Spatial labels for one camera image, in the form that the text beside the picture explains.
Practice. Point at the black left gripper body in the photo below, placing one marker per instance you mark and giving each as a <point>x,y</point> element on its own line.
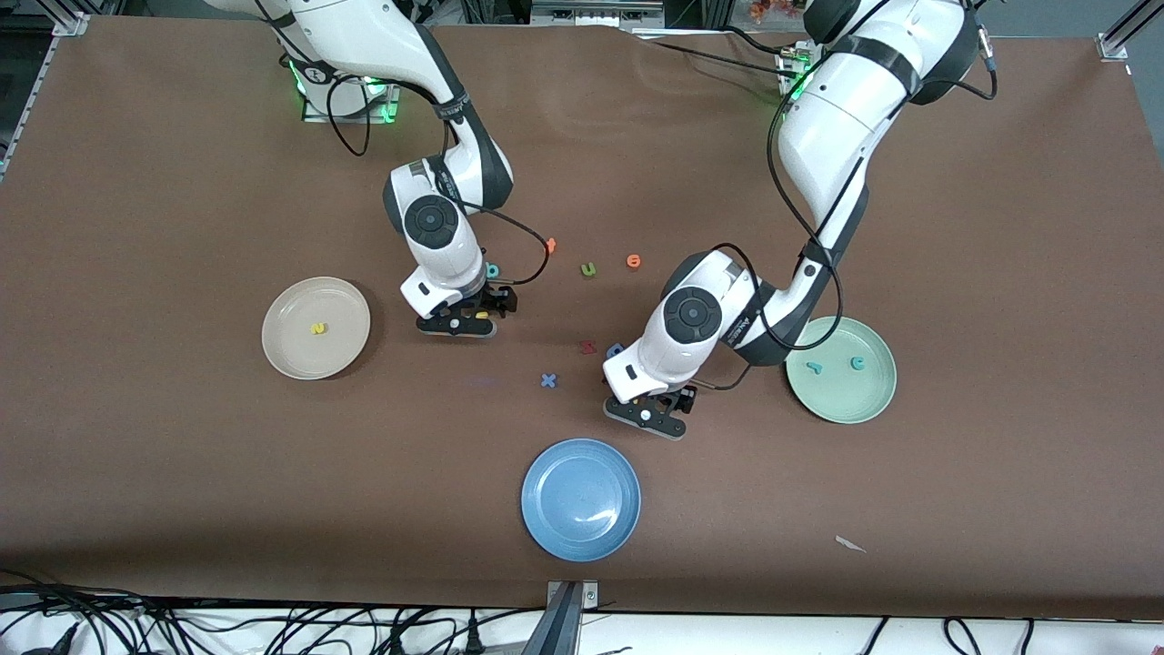
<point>684,397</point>

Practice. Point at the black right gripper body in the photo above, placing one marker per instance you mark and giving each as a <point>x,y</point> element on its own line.
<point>499,298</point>

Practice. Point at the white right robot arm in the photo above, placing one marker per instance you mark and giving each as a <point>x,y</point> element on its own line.
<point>364,36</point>

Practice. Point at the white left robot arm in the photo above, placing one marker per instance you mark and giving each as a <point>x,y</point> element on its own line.
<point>846,109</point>

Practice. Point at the blue round plate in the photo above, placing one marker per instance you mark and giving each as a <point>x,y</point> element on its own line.
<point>580,499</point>

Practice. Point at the light green round plate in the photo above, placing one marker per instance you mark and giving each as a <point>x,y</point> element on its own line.
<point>846,400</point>

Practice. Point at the beige brown round plate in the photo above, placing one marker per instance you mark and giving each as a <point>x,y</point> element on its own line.
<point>300,350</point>

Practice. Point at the white paper scrap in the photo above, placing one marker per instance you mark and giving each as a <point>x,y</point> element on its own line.
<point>850,544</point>

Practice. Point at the grey metal box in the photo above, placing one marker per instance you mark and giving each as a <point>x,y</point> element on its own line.
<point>596,13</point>

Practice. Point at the orange red decoration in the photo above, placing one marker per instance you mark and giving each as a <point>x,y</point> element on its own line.
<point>777,7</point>

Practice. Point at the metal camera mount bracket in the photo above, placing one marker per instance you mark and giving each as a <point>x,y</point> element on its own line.
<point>571,605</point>

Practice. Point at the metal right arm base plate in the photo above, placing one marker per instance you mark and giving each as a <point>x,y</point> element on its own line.
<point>318,116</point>

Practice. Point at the aluminium frame rail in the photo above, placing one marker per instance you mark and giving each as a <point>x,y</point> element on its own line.
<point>1117,41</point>
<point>71,25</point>

